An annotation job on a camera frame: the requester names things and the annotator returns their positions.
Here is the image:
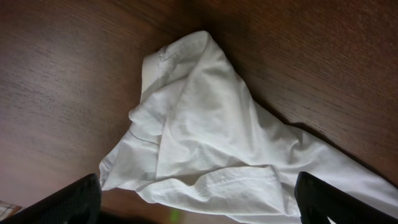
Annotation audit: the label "white t-shirt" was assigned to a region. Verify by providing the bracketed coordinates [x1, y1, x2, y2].
[99, 31, 397, 223]

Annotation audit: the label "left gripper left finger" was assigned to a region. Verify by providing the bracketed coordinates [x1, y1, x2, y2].
[1, 174, 101, 224]

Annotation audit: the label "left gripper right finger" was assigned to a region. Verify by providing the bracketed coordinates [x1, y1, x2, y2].
[295, 172, 397, 224]

